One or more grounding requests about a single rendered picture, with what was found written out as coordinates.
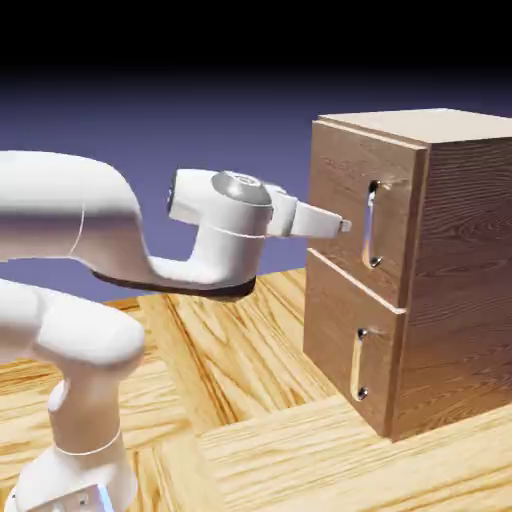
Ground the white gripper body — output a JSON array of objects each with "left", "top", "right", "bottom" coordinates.
[{"left": 290, "top": 200, "right": 345, "bottom": 240}]

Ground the light wood cabinet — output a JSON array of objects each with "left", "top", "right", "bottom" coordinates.
[{"left": 302, "top": 106, "right": 512, "bottom": 444}]

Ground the wooden cabinet door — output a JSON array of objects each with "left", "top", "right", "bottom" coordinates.
[
  {"left": 302, "top": 247, "right": 407, "bottom": 439},
  {"left": 306, "top": 120, "right": 428, "bottom": 310}
]

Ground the curved metal door handle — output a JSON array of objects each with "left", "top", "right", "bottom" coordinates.
[
  {"left": 361, "top": 179, "right": 384, "bottom": 269},
  {"left": 350, "top": 328, "right": 370, "bottom": 402}
]

